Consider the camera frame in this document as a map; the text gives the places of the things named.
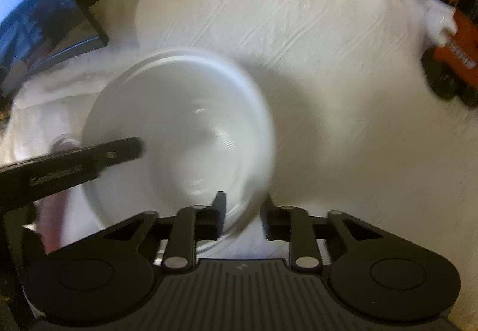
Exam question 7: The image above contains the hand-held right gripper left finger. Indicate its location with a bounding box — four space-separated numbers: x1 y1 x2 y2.
101 191 228 273

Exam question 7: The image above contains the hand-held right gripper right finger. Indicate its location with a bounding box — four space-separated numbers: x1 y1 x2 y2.
260 194 378 273

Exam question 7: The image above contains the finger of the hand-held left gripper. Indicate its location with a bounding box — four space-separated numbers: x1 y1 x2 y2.
91 137 144 172

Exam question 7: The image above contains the white plastic bowl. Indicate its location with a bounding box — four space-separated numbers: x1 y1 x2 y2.
81 48 278 257

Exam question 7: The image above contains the white fringed towel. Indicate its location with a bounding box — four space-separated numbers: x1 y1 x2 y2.
0 0 478 268

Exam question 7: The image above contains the black monitor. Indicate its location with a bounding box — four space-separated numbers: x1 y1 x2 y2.
0 0 110 96

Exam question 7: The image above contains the red bear robot figurine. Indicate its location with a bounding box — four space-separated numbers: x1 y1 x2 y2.
421 0 478 108

